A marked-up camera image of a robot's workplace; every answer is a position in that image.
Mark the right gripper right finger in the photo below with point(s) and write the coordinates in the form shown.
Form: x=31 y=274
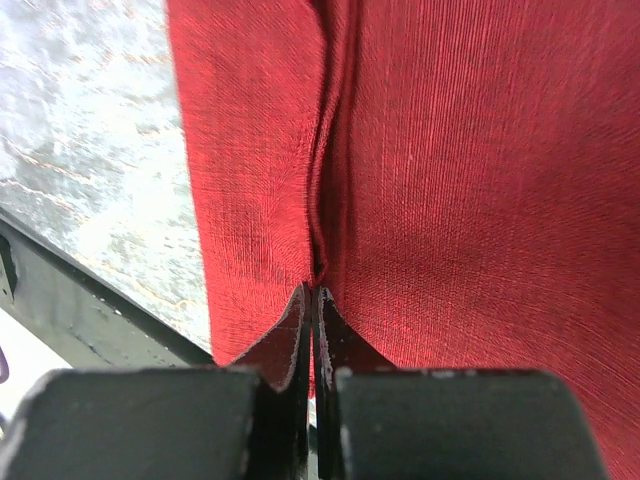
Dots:
x=378 y=421

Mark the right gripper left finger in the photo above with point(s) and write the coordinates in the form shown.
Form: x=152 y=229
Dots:
x=247 y=420

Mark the dark red cloth napkin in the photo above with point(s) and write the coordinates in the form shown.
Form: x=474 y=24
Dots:
x=463 y=176

